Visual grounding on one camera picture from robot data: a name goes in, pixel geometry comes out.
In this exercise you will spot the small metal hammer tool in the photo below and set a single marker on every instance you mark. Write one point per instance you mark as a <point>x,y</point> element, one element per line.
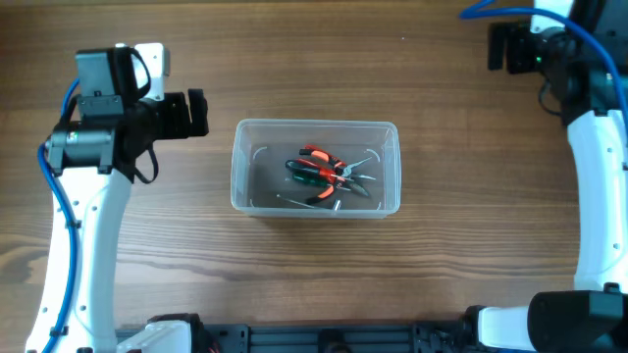
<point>333,206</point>

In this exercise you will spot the green handled screwdriver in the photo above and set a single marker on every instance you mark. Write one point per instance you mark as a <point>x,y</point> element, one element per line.
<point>328,184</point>

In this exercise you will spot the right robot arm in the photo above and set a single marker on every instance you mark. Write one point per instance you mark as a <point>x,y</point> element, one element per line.
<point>580,49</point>

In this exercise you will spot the clear plastic container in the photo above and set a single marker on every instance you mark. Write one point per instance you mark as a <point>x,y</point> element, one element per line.
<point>262,146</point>

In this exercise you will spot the black red screwdriver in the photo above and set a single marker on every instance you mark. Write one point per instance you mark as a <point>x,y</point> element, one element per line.
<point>311,168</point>

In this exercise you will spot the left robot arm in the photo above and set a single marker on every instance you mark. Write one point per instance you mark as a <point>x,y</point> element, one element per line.
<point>114,112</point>

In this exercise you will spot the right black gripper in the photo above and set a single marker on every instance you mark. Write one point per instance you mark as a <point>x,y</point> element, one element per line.
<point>519,35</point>

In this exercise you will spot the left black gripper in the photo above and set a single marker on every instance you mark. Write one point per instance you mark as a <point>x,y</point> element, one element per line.
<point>179,126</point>

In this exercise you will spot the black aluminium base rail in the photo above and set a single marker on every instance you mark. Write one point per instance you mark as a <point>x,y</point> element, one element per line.
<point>420,337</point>

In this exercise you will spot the black orange needle-nose pliers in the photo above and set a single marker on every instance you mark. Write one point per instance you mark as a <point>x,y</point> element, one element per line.
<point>340,167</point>

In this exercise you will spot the red handled snips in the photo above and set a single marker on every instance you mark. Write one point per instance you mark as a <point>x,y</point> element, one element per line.
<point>354,186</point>

